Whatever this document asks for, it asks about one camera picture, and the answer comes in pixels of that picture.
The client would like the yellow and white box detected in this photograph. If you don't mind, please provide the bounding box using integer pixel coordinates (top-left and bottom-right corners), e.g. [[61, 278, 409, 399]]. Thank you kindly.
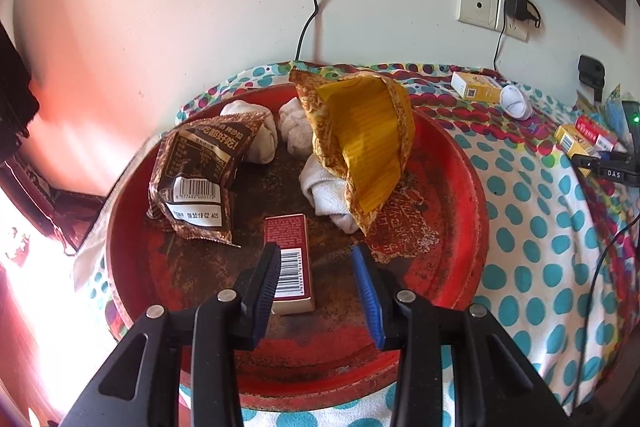
[[451, 71, 503, 104]]

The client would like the yellow snack packet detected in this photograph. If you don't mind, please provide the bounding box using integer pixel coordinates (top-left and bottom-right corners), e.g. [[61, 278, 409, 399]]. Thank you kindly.
[[289, 69, 417, 238]]

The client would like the dark red small box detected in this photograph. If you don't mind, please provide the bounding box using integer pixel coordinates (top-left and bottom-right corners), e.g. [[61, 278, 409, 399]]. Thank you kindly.
[[264, 213, 317, 315]]

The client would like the polka dot blanket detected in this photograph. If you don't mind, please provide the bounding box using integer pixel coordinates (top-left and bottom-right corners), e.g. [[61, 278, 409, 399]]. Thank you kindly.
[[72, 61, 640, 427]]

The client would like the black adapter cable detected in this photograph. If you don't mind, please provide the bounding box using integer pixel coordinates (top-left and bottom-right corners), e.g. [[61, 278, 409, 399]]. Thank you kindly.
[[492, 29, 506, 72]]

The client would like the brown snack packet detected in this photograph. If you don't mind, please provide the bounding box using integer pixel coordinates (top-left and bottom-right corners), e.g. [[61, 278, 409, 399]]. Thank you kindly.
[[146, 113, 266, 248]]

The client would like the round red metal tray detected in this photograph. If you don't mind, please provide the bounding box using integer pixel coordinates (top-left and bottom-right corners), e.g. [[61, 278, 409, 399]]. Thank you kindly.
[[105, 79, 488, 410]]

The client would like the white power socket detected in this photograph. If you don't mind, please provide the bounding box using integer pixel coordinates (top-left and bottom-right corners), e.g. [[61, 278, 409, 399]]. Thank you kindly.
[[497, 0, 531, 42]]

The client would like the dark wooden furniture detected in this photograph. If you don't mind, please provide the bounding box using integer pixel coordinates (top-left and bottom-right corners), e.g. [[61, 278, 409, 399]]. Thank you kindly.
[[0, 159, 108, 255]]

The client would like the clear plastic bag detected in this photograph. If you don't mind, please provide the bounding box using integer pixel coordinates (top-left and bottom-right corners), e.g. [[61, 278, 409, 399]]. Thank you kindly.
[[602, 84, 631, 122]]

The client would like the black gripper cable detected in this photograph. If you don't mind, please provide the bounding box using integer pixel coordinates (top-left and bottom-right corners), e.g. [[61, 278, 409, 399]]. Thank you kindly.
[[572, 212, 640, 403]]

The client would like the small yellow box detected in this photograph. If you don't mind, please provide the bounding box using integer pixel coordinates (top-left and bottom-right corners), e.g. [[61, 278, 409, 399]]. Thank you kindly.
[[554, 124, 598, 158]]

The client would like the dark cloth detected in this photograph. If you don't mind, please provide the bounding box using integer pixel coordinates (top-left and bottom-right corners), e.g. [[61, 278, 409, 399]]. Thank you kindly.
[[0, 24, 41, 158]]

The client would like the red medicine box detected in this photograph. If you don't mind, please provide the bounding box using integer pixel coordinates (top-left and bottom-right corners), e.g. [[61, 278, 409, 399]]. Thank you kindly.
[[575, 114, 628, 152]]

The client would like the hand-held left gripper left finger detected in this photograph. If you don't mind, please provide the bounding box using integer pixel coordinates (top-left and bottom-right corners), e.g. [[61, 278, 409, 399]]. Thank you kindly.
[[62, 241, 283, 427]]

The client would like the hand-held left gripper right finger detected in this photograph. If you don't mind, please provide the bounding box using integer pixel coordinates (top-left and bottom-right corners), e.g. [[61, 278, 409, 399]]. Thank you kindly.
[[350, 244, 573, 427]]

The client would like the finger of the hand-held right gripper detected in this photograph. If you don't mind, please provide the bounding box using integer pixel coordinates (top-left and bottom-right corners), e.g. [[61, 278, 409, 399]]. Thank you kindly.
[[571, 152, 608, 178]]

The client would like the white coaxial outlet plate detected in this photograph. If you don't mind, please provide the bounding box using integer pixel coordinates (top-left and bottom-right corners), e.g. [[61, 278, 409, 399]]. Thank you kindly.
[[457, 0, 503, 30]]

